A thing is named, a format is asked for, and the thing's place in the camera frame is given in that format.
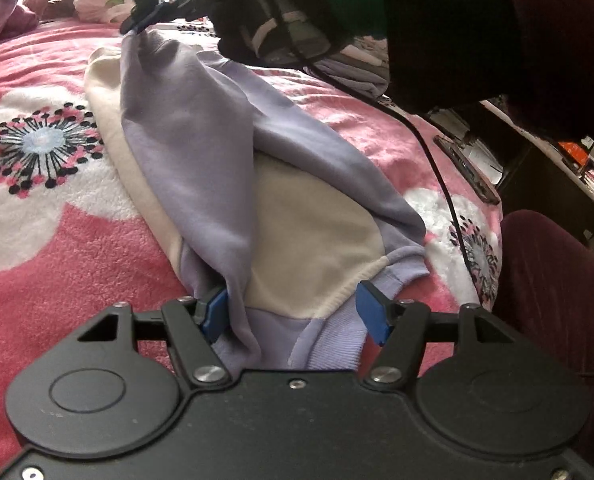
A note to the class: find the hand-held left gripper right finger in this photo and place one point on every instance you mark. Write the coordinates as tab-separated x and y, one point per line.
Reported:
372	310

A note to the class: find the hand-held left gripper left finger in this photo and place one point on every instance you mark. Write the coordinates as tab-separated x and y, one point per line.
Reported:
215	312

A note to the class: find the cream and lavender sweatshirt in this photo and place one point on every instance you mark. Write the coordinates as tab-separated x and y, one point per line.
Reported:
217	160

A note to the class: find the stack of dark folded clothes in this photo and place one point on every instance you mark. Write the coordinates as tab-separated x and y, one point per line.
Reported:
357	67

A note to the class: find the white plastic bag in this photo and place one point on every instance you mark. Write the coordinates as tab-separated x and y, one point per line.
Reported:
99	2

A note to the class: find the dark maroon cloth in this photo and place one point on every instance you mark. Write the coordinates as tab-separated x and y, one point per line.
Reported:
52	2

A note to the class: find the pink floral blanket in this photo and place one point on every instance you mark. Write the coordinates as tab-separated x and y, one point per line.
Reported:
77	240

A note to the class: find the dark flat bar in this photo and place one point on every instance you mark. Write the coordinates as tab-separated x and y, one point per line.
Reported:
469	170

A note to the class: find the cluttered desk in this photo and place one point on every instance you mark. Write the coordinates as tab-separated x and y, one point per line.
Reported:
567	165

